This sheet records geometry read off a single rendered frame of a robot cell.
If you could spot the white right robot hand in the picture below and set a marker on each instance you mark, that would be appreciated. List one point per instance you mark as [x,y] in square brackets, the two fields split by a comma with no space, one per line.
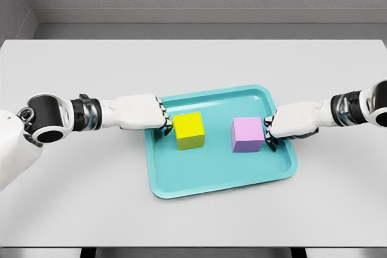
[290,119]

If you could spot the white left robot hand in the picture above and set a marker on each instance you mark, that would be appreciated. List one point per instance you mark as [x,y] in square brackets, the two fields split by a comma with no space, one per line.
[142,111]

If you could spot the pink cube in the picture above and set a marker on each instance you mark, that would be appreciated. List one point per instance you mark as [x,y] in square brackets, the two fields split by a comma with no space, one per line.
[247,134]

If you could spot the yellow cube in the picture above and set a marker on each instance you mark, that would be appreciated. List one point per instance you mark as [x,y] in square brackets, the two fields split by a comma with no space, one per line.
[189,130]

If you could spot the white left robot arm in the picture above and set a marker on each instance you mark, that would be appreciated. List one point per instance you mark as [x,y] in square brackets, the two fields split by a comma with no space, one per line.
[54,122]

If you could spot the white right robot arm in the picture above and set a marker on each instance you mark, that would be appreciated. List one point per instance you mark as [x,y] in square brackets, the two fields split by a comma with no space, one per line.
[350,105]

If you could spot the teal plastic tray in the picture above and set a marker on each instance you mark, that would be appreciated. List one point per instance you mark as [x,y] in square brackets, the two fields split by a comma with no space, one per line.
[217,176]

